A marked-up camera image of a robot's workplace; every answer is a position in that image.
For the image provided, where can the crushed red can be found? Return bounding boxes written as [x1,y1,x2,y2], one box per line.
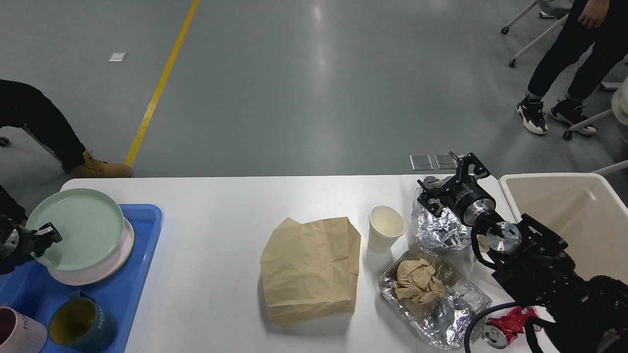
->
[481,306,539,350]

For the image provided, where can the person in black sneakers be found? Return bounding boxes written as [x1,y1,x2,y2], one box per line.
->
[516,0,628,135]

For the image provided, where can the white floor tag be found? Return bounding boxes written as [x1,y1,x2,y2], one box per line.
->
[108,52,127,63]

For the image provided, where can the clear floor plate right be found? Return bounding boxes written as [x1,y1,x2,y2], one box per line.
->
[434,154,458,170]

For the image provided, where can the dark teal mug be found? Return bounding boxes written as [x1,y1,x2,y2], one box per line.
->
[49,290,117,353]

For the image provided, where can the pink plate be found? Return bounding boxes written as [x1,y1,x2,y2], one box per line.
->
[48,218,135,286]

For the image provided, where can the pink mug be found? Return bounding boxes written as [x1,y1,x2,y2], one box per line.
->
[0,306,48,353]

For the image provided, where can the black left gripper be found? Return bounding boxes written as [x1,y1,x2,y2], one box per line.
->
[0,215,63,275]

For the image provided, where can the crumpled brown paper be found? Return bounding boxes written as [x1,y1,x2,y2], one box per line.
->
[392,259,445,318]

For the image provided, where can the person in tan boots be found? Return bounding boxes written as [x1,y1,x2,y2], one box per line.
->
[0,79,133,224]

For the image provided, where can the crumpled foil ball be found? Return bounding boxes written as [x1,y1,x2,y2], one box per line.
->
[411,187,471,252]

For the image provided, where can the brown paper bag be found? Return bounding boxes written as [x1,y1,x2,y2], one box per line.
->
[260,217,361,327]

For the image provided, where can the beige plastic bin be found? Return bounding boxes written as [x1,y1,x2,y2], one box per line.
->
[499,173,628,283]

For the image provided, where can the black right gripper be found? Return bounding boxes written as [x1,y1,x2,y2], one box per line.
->
[417,152,496,227]

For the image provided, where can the aluminium foil tray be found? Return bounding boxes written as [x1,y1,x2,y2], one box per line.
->
[379,244,492,350]

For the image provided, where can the green plate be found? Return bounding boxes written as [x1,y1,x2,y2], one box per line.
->
[27,188,124,271]

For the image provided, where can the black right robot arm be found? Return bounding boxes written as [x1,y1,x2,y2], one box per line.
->
[417,153,628,353]

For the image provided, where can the blue plastic tray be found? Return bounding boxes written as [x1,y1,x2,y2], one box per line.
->
[0,204,163,353]

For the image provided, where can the white paper cup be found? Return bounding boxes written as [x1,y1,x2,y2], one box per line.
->
[368,205,406,254]

